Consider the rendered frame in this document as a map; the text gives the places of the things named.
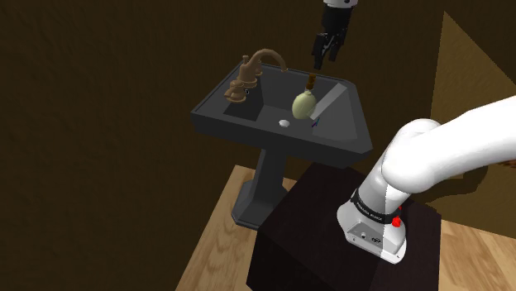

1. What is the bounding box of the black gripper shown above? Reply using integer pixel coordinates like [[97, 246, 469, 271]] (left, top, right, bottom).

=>
[[311, 4, 355, 71]]

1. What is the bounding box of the pale green round flask bottle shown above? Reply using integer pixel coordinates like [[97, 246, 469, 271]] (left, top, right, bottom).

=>
[[291, 73, 318, 121]]

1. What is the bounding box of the bronze faucet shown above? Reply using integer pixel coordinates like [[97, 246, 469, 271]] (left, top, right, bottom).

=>
[[223, 48, 289, 104]]

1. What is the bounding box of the dark robot stand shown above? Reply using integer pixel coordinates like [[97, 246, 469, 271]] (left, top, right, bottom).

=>
[[246, 161, 442, 291]]

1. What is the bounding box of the dark grey pedestal sink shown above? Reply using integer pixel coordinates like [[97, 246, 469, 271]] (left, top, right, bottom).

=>
[[189, 62, 374, 231]]

